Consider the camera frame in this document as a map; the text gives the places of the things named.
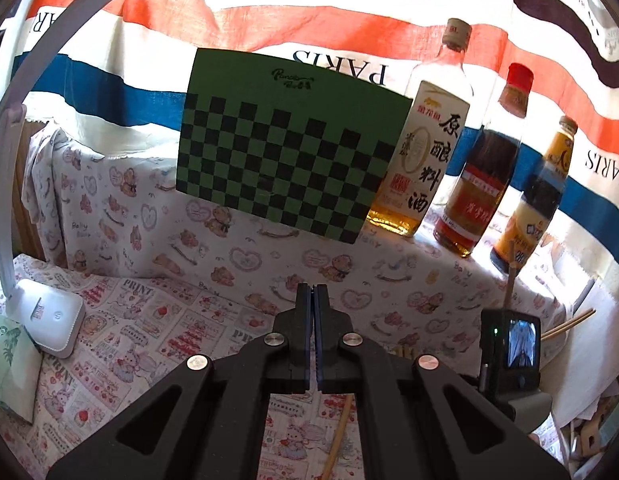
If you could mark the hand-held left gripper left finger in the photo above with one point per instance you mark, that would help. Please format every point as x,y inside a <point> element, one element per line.
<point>299,340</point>

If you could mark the green leaf-print plastic bag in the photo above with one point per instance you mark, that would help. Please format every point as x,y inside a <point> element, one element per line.
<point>12,365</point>

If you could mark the white desk lamp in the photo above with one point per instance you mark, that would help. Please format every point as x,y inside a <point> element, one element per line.
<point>19,110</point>

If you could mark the striped cloth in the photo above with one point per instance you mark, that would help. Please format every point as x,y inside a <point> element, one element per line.
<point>299,15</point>

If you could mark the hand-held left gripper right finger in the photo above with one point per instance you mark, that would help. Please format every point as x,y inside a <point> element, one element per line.
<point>327,340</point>

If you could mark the clear cooking wine bottle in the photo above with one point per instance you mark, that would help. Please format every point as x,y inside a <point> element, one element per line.
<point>419,160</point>

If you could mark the bear print cloth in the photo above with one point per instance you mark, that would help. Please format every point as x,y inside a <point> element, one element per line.
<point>189,240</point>

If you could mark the red-capped vinegar bottle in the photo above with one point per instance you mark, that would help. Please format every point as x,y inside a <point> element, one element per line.
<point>482,185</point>

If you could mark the dark soy sauce bottle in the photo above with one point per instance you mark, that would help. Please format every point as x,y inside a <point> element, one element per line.
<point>534,210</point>

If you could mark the bamboo chopstick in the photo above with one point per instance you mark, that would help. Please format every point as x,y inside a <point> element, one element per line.
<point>339,425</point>
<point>572,320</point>
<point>564,330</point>

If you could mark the printed tablecloth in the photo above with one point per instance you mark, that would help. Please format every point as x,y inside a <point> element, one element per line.
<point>154,340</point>

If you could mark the green checkered board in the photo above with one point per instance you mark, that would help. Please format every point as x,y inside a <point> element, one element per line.
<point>289,150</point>

